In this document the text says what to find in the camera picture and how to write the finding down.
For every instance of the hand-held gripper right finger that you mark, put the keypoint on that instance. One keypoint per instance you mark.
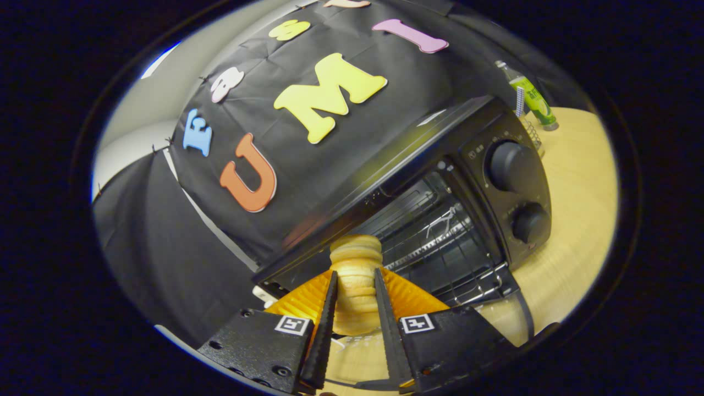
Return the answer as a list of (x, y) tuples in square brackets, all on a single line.
[(388, 330)]

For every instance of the black toaster oven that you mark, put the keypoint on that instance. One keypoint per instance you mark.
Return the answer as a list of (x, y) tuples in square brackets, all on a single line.
[(511, 181)]

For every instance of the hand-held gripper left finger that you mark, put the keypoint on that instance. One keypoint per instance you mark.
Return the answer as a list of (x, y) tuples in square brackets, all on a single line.
[(328, 330)]

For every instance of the green label drink bottle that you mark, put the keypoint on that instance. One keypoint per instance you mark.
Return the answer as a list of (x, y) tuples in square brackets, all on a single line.
[(536, 102)]

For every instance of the golden layered bread roll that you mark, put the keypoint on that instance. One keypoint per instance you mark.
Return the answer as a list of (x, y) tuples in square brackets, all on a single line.
[(356, 264)]

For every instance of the striped straw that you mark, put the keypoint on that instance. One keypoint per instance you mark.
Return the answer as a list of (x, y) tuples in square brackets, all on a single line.
[(520, 102)]

